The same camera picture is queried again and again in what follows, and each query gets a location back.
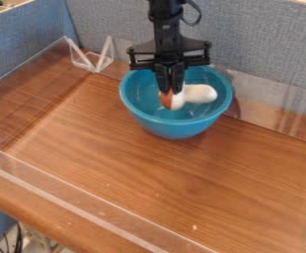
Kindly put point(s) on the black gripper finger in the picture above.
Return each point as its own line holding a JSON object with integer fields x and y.
{"x": 162, "y": 76}
{"x": 177, "y": 77}

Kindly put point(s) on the blue plastic bowl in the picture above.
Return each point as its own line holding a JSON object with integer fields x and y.
{"x": 194, "y": 117}

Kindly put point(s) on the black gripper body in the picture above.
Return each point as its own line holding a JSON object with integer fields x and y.
{"x": 193, "y": 52}

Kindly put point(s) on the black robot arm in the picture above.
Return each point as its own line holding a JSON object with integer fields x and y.
{"x": 166, "y": 14}

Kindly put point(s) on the brown and white toy mushroom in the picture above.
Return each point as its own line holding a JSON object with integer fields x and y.
{"x": 194, "y": 93}

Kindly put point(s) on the clear acrylic tray barrier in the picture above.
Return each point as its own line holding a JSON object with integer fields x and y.
{"x": 108, "y": 189}

